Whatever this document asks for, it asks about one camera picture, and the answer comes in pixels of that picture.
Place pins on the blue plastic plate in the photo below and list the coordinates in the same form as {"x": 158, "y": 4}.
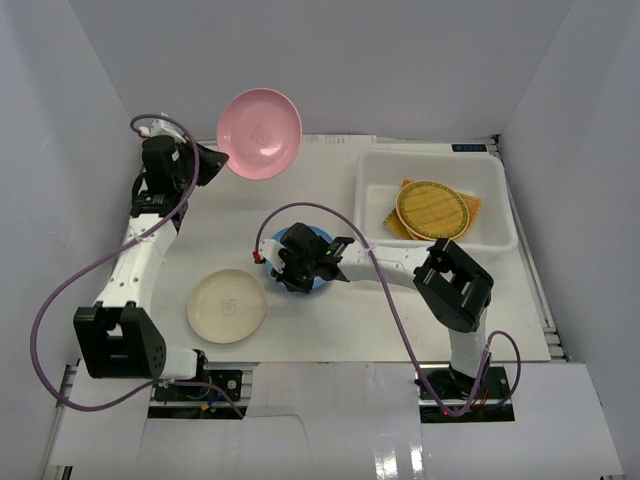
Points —
{"x": 320, "y": 287}

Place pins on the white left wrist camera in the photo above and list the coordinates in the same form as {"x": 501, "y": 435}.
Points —
{"x": 158, "y": 128}

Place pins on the pink plastic plate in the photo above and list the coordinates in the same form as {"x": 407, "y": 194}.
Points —
{"x": 261, "y": 132}

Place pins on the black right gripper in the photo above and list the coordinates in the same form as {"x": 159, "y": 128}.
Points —
{"x": 286, "y": 278}

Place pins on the white plastic bin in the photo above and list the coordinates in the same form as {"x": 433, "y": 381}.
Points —
{"x": 380, "y": 173}

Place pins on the cream plastic plate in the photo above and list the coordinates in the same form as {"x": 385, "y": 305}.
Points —
{"x": 227, "y": 306}

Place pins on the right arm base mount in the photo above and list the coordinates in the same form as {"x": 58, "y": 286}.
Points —
{"x": 453, "y": 391}

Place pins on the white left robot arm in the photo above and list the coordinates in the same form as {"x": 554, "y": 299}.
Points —
{"x": 117, "y": 336}

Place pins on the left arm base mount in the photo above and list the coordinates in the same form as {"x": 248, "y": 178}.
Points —
{"x": 225, "y": 396}

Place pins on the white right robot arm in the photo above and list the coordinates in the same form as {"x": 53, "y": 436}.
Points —
{"x": 453, "y": 285}

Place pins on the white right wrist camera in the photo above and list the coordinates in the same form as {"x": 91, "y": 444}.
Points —
{"x": 268, "y": 251}

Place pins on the orange triangular bamboo basket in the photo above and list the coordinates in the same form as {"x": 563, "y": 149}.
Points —
{"x": 393, "y": 224}

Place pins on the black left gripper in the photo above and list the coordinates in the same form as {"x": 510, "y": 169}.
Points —
{"x": 201, "y": 163}

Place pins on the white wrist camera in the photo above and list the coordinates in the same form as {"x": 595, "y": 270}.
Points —
{"x": 268, "y": 251}
{"x": 158, "y": 128}

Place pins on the round green-rimmed bamboo tray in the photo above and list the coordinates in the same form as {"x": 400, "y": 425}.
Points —
{"x": 430, "y": 210}

